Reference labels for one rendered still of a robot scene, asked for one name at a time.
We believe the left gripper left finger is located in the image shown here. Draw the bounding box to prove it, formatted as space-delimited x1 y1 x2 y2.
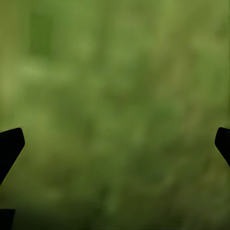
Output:
0 127 25 185

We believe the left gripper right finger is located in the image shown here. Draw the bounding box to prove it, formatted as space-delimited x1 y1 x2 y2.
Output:
215 127 230 166

